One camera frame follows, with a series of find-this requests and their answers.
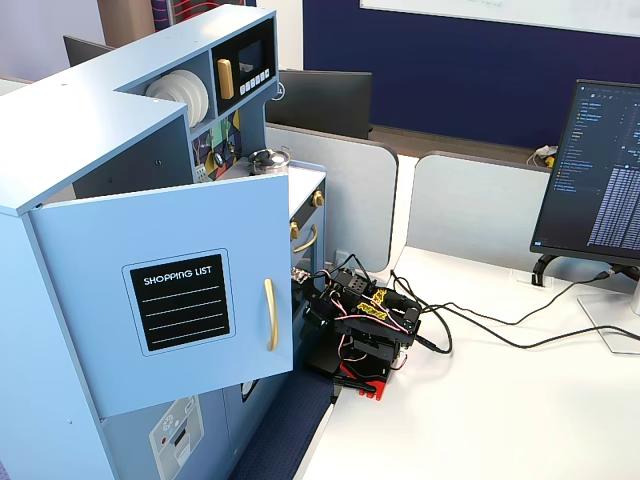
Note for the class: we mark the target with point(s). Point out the black flat base box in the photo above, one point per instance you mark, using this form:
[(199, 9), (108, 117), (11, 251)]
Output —
[(325, 361)]

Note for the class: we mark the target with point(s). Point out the blue ice dispenser print door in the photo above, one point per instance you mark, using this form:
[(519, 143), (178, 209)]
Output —
[(130, 440)]

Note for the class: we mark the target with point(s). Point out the blue toy kitchen unit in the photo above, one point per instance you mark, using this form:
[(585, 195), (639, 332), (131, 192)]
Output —
[(75, 125)]

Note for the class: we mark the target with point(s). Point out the white whiteboard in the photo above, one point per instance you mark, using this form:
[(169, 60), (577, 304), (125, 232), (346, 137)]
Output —
[(500, 10)]

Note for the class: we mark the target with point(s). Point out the small metal pot with lid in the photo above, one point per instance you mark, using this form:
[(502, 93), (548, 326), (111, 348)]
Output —
[(269, 161)]

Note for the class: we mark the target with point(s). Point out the white plates stack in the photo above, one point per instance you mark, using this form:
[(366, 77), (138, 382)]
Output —
[(196, 97)]

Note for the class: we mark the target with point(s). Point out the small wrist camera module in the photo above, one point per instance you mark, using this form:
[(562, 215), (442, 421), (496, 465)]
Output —
[(301, 275)]

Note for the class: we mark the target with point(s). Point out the black toy microwave door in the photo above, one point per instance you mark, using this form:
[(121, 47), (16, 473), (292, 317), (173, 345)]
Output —
[(250, 40)]

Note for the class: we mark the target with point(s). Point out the yellow printed tape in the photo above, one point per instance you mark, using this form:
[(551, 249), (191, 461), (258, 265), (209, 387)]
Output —
[(374, 306)]

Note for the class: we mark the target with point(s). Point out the computer monitor showing code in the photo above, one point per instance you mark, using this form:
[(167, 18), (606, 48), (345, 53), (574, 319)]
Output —
[(600, 175)]

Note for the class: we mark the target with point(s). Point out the small yellow object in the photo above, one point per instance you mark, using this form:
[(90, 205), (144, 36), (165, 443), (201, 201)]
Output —
[(549, 161)]

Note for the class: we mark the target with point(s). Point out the navy banner with red lines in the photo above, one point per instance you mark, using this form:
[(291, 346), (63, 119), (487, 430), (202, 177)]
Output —
[(210, 5)]

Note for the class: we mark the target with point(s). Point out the blue shopping list cabinet door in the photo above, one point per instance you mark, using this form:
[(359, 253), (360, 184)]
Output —
[(90, 240)]

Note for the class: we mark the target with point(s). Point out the red table clamp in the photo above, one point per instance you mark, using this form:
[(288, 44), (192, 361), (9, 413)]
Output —
[(375, 391)]

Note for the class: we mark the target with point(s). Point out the silver monitor stand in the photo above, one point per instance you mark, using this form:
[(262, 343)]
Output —
[(600, 312)]

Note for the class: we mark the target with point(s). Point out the grey rounded desk divider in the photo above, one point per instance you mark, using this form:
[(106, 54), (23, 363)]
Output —
[(475, 210), (345, 200)]

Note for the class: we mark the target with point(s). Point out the colourful patterned backsplash panel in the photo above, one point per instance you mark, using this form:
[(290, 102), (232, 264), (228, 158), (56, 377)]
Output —
[(215, 137)]

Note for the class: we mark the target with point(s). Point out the gold stove knob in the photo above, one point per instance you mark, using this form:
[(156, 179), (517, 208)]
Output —
[(318, 199), (294, 231)]

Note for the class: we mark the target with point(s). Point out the black monitor seen from behind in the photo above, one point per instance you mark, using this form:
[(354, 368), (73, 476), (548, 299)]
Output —
[(85, 50), (325, 102)]

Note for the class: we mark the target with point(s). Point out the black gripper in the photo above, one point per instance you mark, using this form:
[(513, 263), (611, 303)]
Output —
[(311, 320)]

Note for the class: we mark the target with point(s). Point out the white toy plate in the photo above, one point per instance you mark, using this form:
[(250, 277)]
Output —
[(204, 102), (165, 90)]

